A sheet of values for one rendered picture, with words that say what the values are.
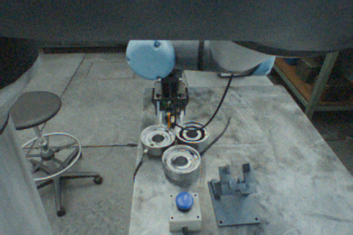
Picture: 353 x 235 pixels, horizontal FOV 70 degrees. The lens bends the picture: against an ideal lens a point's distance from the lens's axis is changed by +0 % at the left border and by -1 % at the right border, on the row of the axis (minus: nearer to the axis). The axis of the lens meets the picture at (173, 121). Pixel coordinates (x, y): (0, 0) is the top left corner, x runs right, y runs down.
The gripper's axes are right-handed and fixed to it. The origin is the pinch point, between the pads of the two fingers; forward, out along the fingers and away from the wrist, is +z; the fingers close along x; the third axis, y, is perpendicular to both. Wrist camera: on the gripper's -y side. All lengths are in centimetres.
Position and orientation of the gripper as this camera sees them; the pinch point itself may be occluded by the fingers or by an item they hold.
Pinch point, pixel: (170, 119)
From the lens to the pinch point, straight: 70.6
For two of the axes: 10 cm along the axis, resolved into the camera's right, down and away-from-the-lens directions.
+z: 0.1, 7.0, 7.2
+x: 10.0, -0.2, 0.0
